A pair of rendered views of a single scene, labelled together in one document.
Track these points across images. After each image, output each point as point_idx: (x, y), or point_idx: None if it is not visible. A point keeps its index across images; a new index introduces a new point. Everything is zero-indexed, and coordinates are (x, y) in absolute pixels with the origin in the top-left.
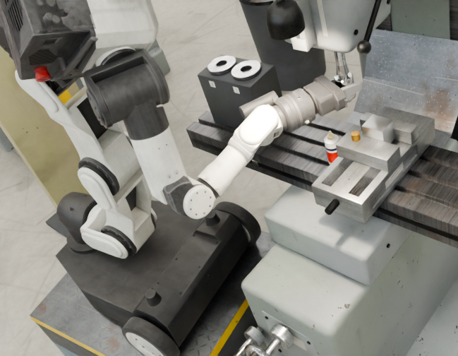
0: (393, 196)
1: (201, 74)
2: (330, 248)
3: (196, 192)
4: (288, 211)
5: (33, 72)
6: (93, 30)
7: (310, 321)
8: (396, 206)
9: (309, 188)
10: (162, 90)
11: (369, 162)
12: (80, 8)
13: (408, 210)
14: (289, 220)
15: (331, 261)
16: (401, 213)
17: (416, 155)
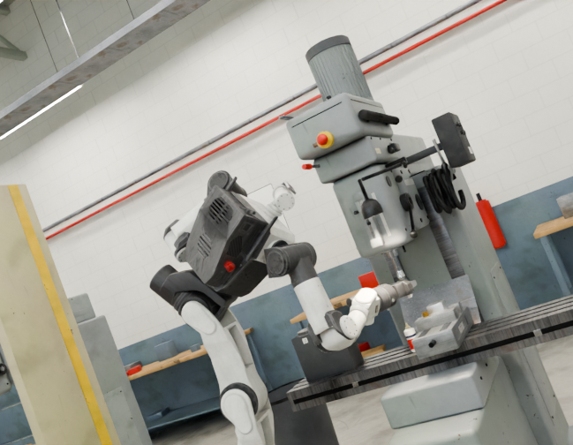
0: (467, 338)
1: (294, 338)
2: (442, 387)
3: (346, 317)
4: (398, 389)
5: (222, 267)
6: (268, 223)
7: (454, 434)
8: (473, 340)
9: (405, 377)
10: (313, 252)
11: (441, 320)
12: (259, 215)
13: (482, 337)
14: (403, 390)
15: (447, 403)
16: (478, 344)
17: (467, 324)
